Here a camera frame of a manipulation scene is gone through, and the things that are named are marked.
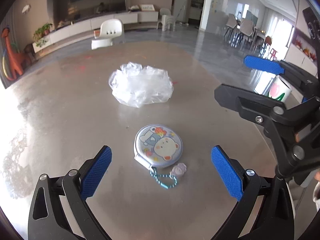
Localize white tv cabinet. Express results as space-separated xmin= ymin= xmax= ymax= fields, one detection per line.
xmin=33 ymin=11 xmax=158 ymax=53

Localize round cartoon bear case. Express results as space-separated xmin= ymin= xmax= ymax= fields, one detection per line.
xmin=133 ymin=124 xmax=187 ymax=190

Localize crumpled clear plastic bag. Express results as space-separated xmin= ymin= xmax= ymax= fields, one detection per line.
xmin=108 ymin=62 xmax=174 ymax=108

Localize orange dinosaur toy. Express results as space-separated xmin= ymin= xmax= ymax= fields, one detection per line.
xmin=2 ymin=27 xmax=31 ymax=81

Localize white tulip trash can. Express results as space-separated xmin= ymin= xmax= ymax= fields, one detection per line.
xmin=254 ymin=75 xmax=292 ymax=102

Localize white plastic chair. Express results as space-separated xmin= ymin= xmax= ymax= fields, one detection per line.
xmin=91 ymin=18 xmax=125 ymax=50

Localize large black television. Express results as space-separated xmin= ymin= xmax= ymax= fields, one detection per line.
xmin=47 ymin=0 xmax=126 ymax=29

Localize person's hand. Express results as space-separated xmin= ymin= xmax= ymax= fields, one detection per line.
xmin=312 ymin=171 xmax=320 ymax=211

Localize dining table with chairs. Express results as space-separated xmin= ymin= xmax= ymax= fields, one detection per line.
xmin=223 ymin=14 xmax=272 ymax=57

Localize potted green plant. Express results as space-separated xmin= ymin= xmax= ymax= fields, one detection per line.
xmin=33 ymin=23 xmax=53 ymax=47

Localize stacked white stools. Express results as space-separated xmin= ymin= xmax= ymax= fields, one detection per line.
xmin=157 ymin=8 xmax=176 ymax=31

